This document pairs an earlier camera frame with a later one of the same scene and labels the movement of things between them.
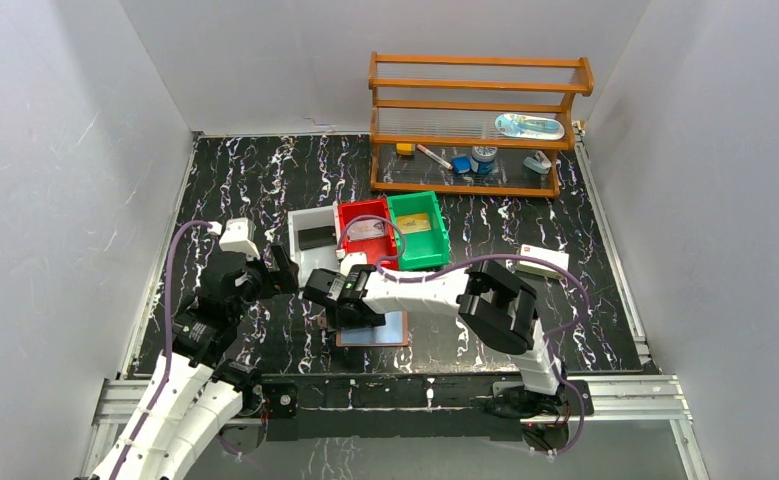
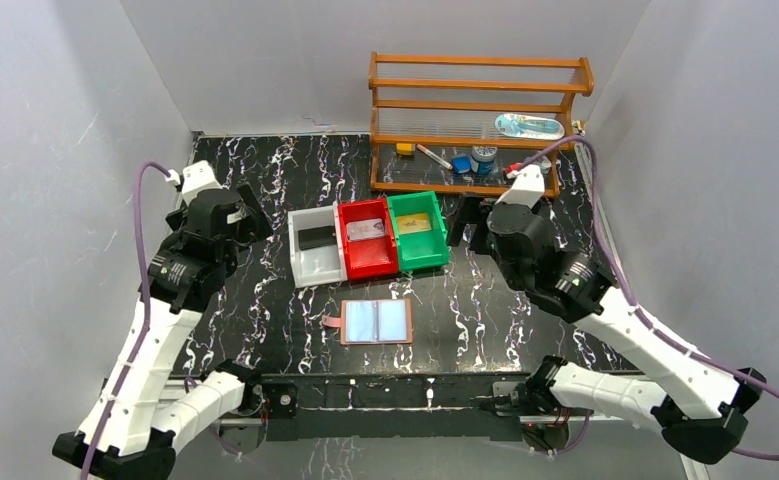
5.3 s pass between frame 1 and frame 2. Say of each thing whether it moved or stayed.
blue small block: stayed
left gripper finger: moved
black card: stayed
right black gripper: moved
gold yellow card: stayed
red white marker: stayed
